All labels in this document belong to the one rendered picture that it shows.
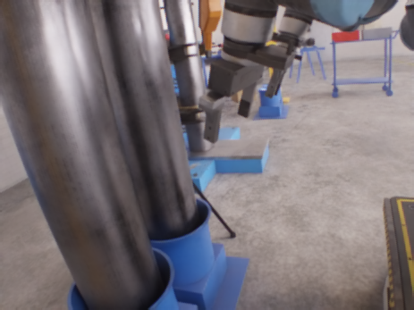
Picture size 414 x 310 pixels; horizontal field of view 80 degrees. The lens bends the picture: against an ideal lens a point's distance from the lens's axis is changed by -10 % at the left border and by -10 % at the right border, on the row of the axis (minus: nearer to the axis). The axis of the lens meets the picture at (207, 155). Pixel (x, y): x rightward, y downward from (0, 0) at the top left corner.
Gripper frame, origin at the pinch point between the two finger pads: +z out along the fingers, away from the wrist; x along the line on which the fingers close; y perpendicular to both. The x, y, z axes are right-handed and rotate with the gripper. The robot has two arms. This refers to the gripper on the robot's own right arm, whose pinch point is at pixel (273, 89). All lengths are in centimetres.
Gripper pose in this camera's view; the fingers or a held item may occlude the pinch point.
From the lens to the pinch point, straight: 90.0
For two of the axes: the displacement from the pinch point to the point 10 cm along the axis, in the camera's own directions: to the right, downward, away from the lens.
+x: 3.3, -2.7, 9.0
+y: 9.0, 3.7, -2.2
